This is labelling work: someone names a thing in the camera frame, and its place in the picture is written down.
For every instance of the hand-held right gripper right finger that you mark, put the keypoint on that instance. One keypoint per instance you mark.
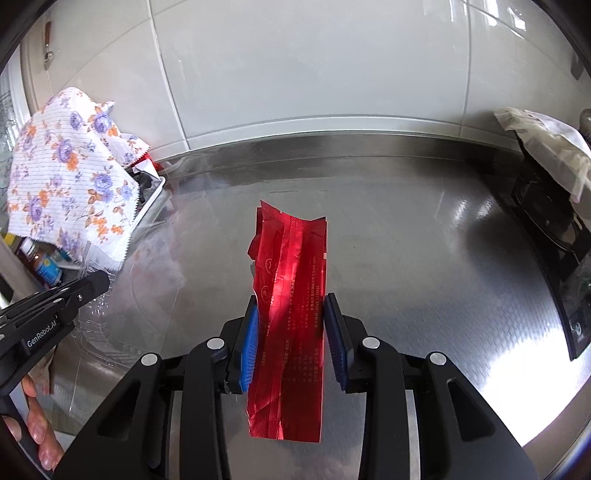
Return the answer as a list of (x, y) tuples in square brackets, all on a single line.
[(337, 346)]

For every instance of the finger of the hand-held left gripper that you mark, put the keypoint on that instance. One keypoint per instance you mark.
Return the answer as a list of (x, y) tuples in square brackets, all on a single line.
[(90, 288), (41, 297)]

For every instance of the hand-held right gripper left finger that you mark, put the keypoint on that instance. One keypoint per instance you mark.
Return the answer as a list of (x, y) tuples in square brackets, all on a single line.
[(247, 346)]

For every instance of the clear plastic container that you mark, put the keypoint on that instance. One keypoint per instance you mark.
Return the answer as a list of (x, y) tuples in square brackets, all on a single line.
[(120, 323)]

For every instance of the red foil wrapper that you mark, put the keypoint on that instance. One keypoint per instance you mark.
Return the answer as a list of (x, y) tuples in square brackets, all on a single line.
[(286, 258)]

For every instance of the person's left hand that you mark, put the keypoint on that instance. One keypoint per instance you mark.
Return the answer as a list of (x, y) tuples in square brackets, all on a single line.
[(44, 438)]

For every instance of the brown bottle with blue label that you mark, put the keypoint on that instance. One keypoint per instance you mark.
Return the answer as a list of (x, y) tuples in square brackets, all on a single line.
[(47, 270)]

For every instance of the white plastic basket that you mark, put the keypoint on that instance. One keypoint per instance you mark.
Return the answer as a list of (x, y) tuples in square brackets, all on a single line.
[(154, 194)]

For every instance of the floral printed cloth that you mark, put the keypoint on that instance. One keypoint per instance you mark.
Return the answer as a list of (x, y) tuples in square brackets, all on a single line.
[(69, 170)]

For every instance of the red packet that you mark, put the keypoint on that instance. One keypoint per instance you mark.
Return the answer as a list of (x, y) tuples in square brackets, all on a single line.
[(144, 162)]

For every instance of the black stove appliance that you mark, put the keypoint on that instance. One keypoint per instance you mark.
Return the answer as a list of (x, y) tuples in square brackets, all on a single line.
[(558, 258)]

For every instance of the hanging utensil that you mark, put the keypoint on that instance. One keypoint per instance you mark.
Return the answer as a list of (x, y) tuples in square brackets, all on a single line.
[(47, 46)]

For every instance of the white crumpled cloth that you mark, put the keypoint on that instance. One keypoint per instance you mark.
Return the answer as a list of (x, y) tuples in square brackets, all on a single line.
[(549, 138)]

